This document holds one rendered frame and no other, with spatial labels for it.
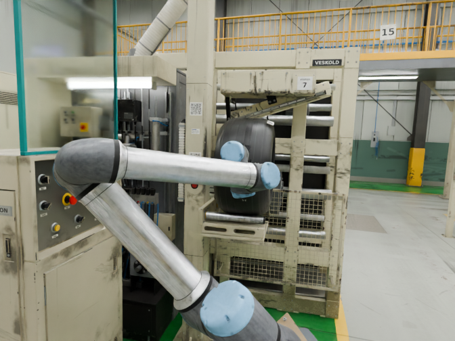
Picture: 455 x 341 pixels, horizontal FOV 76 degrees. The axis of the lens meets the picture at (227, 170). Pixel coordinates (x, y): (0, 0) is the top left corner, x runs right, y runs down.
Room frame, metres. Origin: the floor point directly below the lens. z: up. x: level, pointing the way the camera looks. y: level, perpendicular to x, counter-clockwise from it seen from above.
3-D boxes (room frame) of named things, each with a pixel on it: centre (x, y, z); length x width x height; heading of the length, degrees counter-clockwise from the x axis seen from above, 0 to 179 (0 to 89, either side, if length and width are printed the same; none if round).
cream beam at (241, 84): (2.03, -0.26, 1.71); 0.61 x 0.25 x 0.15; 78
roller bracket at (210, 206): (1.80, 0.10, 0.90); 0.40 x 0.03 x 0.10; 168
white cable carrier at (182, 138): (1.79, 0.27, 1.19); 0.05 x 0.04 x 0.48; 168
